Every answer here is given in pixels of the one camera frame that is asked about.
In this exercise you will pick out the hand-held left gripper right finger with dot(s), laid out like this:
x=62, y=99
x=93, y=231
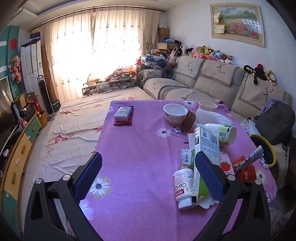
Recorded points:
x=209, y=176

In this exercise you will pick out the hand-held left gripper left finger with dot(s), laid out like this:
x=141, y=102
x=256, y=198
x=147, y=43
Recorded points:
x=89, y=176

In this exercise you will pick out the pink strawberry milk carton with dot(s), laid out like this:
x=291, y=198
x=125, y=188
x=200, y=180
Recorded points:
x=225, y=164

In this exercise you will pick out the white supplement bottle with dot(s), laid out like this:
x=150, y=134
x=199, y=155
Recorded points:
x=182, y=185

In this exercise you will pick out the green white drink bottle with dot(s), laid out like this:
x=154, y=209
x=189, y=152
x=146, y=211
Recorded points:
x=186, y=158

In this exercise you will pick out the long green white carton box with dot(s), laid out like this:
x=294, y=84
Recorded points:
x=203, y=143

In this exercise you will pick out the green white yogurt cup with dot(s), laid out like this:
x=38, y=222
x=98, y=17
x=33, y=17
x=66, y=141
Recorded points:
x=222, y=133

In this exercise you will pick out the yellow rimmed black trash bin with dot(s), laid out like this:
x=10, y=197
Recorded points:
x=268, y=154

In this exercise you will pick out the white scalloped paper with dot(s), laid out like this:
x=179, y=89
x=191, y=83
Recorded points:
x=205, y=203

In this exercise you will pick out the red snack packet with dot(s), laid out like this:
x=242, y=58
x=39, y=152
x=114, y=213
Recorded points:
x=245, y=173

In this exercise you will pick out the white floral floor sheet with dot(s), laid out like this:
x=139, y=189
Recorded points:
x=76, y=129

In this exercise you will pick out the white squeezed tube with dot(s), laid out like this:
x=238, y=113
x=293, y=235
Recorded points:
x=254, y=155

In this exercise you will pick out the purple floral tablecloth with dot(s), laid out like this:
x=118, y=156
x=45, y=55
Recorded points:
x=138, y=150

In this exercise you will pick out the dark red book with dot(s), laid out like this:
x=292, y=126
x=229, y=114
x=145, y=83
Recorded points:
x=122, y=123

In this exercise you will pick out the white paper sheets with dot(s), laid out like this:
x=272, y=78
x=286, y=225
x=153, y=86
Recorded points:
x=247, y=126

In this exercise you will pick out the white paper cup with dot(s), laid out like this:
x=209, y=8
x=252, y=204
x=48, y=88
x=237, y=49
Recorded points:
x=207, y=106

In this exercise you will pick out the white paper bowl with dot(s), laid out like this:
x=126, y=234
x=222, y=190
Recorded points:
x=174, y=114

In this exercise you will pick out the brown wicker basket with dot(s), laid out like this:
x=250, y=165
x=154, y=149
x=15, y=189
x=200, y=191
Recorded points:
x=42, y=120

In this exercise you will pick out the blue card box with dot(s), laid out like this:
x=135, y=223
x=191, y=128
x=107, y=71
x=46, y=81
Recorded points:
x=123, y=112

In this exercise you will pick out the yellow green drawer cabinet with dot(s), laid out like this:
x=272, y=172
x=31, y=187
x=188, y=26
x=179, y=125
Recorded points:
x=18, y=150

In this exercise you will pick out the grey backpack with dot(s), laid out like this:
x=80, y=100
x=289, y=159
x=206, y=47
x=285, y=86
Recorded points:
x=275, y=120

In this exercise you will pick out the long framed mirror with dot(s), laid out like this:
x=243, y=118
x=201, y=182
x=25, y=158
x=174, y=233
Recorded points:
x=104, y=89

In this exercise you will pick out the black white tower fan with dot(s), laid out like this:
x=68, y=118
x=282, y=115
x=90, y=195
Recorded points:
x=45, y=97

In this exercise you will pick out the beige sofa with deer covers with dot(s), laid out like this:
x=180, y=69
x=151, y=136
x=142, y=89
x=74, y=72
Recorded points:
x=208, y=85

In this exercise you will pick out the purple plush toy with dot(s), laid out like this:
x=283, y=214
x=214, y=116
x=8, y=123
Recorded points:
x=267, y=104

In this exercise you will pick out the boxes on cabinet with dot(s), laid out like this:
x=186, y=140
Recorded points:
x=26, y=104

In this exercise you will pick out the flat screen television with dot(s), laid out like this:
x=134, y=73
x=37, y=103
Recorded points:
x=4, y=104

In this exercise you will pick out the grey neck pillow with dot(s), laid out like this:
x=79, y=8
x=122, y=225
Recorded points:
x=167, y=72

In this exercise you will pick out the black plush toy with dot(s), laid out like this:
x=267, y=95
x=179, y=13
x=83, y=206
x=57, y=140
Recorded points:
x=256, y=73

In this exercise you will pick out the yellow lion plush toy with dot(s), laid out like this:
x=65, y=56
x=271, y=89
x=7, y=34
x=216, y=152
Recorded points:
x=271, y=77

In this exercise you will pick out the row of plush toys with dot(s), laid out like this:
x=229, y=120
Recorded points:
x=201, y=53

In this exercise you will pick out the cream embroidered curtain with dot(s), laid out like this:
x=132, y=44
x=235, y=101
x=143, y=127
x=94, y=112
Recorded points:
x=76, y=53

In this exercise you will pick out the white standing air conditioner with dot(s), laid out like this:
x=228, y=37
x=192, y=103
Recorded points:
x=30, y=62

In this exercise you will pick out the blue star print bag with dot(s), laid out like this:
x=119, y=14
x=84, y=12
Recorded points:
x=151, y=60

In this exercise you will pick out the pink flower wreath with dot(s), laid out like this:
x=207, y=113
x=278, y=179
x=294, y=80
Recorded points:
x=15, y=68

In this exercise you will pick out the stack of cardboard boxes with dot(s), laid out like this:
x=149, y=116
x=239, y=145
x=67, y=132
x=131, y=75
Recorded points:
x=163, y=37

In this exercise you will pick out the framed flower painting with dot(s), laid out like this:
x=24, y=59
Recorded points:
x=238, y=23

